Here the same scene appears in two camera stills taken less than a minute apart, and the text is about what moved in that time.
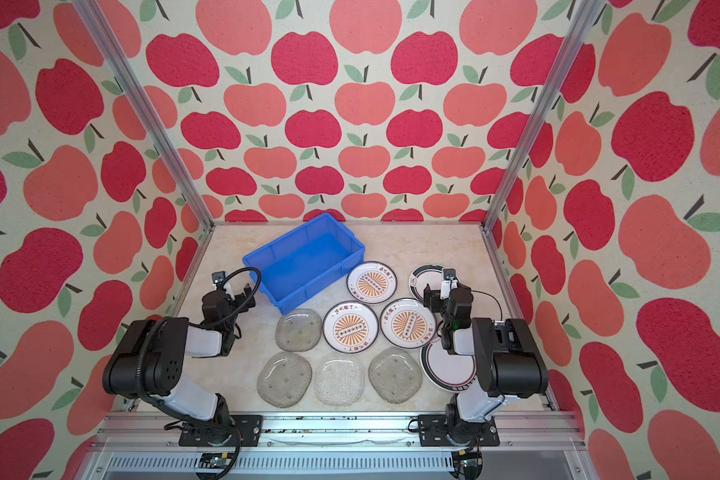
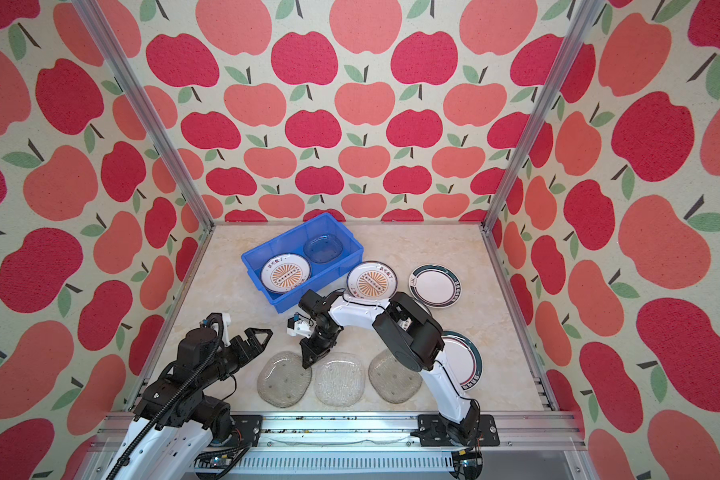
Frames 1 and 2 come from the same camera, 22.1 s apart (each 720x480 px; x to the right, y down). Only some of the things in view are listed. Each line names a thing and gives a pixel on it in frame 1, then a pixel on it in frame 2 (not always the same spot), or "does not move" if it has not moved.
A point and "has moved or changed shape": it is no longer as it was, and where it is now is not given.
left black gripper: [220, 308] → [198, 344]
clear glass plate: [284, 379] does not move
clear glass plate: [395, 374] does not move
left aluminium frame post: [145, 107] does not move
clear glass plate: [339, 381] does not move
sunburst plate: [350, 327] has moved or changed shape
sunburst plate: [371, 282] does not move
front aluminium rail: [530, 446] does not move
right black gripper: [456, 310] → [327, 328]
